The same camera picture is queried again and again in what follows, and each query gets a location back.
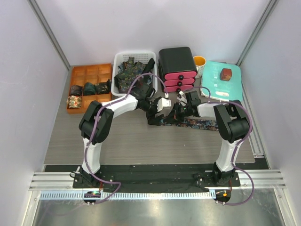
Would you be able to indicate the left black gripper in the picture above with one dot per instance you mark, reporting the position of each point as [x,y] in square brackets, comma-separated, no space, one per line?
[151,117]

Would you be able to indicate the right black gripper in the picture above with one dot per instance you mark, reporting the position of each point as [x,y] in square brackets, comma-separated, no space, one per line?
[175,114]

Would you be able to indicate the navy floral silk tie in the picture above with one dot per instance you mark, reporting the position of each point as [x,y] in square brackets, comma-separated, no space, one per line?
[198,124]

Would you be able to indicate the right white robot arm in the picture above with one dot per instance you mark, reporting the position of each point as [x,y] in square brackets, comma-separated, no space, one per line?
[230,119]

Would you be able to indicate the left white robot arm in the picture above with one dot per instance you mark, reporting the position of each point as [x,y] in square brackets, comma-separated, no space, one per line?
[96,123]

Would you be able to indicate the dark red patterned tie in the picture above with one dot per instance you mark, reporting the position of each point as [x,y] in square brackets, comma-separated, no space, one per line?
[143,84]

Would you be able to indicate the black tie in basket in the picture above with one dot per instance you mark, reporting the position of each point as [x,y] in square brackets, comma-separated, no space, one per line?
[148,68]

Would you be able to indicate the black pink drawer organizer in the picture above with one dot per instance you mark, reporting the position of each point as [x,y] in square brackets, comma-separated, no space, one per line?
[176,69]

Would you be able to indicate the green paisley tie in basket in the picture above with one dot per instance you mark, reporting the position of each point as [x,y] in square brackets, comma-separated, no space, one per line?
[127,73]

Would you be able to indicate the rolled black dotted tie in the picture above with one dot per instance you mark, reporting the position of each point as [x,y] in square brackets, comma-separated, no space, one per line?
[103,87]

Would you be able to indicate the teal book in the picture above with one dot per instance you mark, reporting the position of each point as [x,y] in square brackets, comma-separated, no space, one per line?
[214,87]

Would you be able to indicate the white mug yellow inside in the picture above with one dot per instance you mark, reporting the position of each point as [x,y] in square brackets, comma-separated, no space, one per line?
[200,63]

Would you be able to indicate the red brown small box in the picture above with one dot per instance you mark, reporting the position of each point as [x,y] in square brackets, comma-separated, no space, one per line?
[226,74]

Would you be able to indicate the white plastic mesh basket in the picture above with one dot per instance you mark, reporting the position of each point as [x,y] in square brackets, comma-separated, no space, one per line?
[142,56]

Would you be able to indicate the rolled dark green tie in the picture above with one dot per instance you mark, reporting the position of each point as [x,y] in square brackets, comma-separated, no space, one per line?
[89,89]

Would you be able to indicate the orange wooden divided tray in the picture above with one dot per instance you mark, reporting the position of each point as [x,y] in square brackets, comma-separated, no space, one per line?
[93,74]

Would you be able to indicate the rolled cream floral tie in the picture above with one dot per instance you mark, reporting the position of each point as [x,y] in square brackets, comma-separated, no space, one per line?
[74,102]

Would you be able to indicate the rolled brown patterned tie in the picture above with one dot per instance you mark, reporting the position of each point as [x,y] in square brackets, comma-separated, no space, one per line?
[76,90]

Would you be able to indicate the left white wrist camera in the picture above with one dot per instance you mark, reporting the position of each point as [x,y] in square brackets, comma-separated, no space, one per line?
[163,103]

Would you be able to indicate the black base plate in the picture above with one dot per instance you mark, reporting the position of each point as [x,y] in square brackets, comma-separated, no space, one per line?
[155,178]

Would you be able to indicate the aluminium frame rail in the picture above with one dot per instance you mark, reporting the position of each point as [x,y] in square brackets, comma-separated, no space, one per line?
[265,178]

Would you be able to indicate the white slotted cable duct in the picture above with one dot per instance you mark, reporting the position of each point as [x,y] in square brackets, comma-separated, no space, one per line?
[92,195]

